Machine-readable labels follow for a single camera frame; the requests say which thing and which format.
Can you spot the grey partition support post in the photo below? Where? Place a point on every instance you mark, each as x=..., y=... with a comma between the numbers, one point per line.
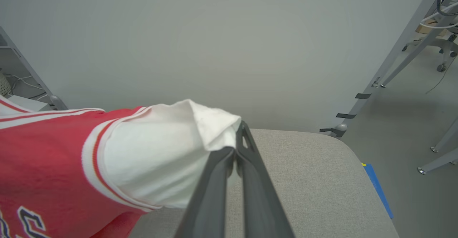
x=25, y=64
x=394, y=52

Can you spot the blue floor tape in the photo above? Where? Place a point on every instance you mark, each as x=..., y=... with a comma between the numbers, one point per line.
x=377, y=188

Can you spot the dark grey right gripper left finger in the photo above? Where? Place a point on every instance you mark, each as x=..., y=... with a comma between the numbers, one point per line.
x=207, y=202

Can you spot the white perforated laundry basket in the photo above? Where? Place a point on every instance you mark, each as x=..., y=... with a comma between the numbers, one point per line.
x=3, y=84

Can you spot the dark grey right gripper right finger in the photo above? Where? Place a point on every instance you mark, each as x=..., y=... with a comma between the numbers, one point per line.
x=261, y=205

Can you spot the red white basketball jersey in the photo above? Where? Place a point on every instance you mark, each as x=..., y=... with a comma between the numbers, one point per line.
x=53, y=159

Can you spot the black tape strip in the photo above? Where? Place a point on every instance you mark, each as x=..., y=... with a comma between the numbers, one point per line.
x=363, y=96
x=346, y=116

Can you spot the brown cardboard box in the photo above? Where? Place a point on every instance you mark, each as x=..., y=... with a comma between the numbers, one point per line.
x=431, y=28

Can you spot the grey wheeled chair base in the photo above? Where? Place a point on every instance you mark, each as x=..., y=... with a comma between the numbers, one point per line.
x=443, y=48

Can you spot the grey table leg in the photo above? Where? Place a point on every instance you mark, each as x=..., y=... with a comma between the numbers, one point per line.
x=438, y=164
x=443, y=137

